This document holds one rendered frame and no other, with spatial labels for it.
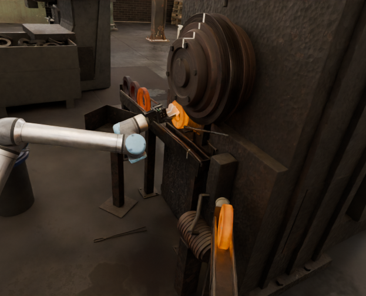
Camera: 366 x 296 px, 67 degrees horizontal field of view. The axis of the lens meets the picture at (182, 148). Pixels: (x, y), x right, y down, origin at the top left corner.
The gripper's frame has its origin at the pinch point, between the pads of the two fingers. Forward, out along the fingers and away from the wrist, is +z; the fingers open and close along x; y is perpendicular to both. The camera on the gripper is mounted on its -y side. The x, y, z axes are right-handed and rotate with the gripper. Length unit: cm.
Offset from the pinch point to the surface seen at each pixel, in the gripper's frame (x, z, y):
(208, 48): -30, 4, 40
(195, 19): -12.8, 9.7, 46.7
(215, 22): -28, 10, 48
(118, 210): 23, -51, -72
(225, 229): -75, -22, -3
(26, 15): 887, -63, -51
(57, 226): 24, -90, -62
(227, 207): -69, -17, -1
